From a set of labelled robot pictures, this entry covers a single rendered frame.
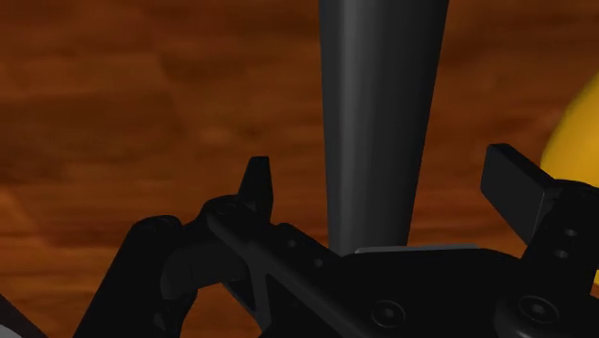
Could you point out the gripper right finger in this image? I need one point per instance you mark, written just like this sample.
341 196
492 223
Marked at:
519 192

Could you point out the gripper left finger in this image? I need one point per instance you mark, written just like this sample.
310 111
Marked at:
234 234

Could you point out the yellow round object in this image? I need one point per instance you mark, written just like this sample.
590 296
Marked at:
580 140

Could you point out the dark grey tapered object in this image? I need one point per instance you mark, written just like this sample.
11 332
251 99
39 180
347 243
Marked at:
379 117

